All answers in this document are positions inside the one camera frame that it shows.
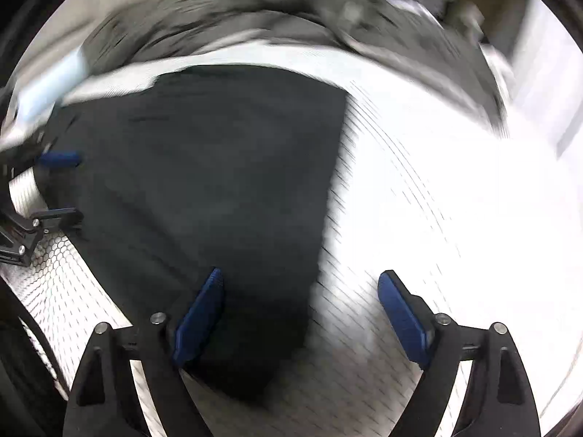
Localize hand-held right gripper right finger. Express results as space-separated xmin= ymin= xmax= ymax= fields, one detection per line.
xmin=377 ymin=269 xmax=543 ymax=437

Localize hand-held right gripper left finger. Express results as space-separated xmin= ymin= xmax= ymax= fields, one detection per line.
xmin=61 ymin=268 xmax=226 ymax=437

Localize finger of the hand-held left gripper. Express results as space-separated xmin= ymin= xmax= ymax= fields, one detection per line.
xmin=0 ymin=207 xmax=85 ymax=269
xmin=0 ymin=143 xmax=83 ymax=178

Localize black pants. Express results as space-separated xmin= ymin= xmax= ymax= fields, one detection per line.
xmin=34 ymin=64 xmax=351 ymax=401

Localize light blue pillow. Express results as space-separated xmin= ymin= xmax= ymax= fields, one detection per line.
xmin=13 ymin=50 xmax=89 ymax=123

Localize white honeycomb patterned bed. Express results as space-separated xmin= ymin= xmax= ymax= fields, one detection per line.
xmin=0 ymin=41 xmax=583 ymax=437

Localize grey crumpled duvet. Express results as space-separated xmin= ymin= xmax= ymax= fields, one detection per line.
xmin=82 ymin=0 xmax=506 ymax=137

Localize dark wardrobe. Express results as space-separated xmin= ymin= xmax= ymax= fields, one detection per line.
xmin=455 ymin=0 xmax=533 ymax=51

